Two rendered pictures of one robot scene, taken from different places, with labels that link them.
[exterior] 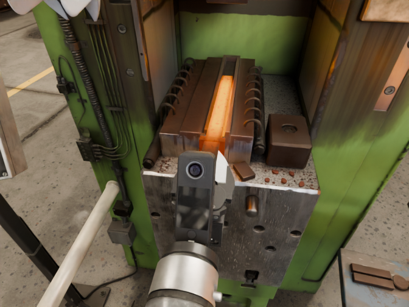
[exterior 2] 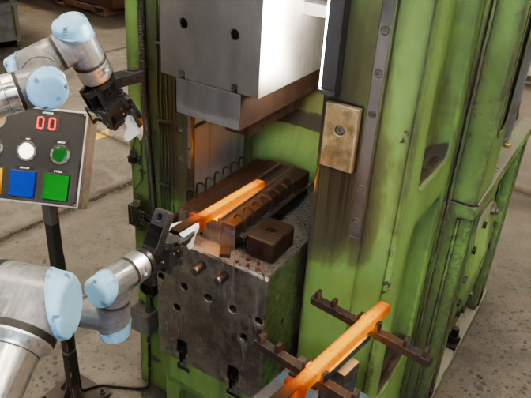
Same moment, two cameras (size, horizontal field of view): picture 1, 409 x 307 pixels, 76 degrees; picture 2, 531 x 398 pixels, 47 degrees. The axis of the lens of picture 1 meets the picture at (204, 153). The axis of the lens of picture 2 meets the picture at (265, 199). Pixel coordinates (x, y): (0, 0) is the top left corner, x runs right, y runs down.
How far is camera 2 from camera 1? 1.23 m
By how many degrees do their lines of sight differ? 21
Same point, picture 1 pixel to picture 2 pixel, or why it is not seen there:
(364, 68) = (334, 198)
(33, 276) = not seen: hidden behind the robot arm
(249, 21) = (313, 136)
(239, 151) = (227, 236)
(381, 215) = not seen: outside the picture
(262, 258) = (239, 350)
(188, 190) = (154, 227)
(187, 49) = (257, 146)
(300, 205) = (257, 289)
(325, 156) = (321, 273)
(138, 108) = (181, 188)
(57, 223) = not seen: hidden behind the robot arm
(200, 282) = (138, 260)
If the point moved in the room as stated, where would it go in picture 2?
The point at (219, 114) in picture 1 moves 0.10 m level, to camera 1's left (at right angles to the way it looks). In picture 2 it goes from (220, 204) to (188, 196)
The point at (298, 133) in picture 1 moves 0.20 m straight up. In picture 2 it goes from (273, 234) to (279, 168)
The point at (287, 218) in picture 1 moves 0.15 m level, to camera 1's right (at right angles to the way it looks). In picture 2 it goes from (250, 302) to (302, 318)
